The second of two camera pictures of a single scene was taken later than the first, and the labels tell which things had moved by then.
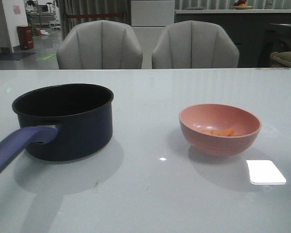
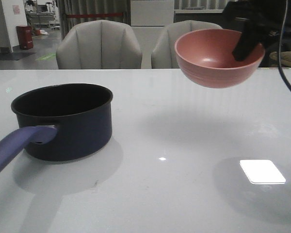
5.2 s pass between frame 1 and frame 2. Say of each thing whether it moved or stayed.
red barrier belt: stayed
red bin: stayed
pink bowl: moved
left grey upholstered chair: stayed
